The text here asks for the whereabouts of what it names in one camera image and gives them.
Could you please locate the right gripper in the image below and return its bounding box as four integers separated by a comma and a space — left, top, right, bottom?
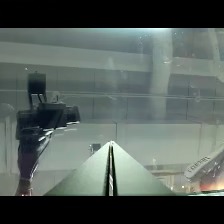
15, 102, 81, 141

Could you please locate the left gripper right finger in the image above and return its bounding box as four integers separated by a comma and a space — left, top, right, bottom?
110, 140, 177, 197

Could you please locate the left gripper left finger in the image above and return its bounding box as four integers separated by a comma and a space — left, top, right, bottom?
44, 140, 112, 197

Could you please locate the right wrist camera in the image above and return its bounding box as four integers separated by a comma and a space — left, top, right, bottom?
27, 72, 48, 105

